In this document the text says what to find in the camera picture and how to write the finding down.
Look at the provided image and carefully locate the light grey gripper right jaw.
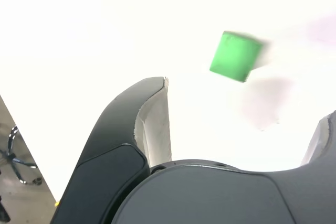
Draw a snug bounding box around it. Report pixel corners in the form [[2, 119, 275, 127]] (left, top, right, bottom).
[[112, 111, 336, 224]]

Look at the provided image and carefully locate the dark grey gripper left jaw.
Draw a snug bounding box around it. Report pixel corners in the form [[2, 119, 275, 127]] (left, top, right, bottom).
[[51, 76, 174, 224]]

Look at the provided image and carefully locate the chrome office chair base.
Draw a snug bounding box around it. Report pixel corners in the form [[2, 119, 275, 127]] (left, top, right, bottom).
[[0, 125, 43, 185]]

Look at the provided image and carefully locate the green cube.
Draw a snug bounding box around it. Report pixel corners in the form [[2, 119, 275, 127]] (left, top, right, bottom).
[[209, 30, 264, 83]]

